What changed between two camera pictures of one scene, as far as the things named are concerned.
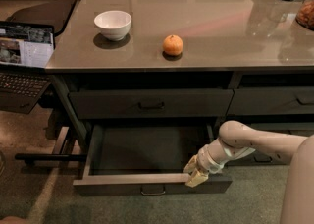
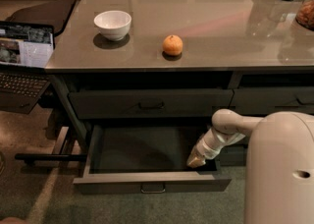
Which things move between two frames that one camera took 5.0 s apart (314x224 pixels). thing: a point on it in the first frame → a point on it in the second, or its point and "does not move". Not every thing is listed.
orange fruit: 173,45 does not move
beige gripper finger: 191,165 → 195,150
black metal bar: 33,157 does not move
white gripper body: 203,159 → 209,149
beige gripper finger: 197,177 → 195,161
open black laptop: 26,53 does not move
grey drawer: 272,101 does not move
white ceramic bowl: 114,25 does not move
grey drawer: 149,103 does not move
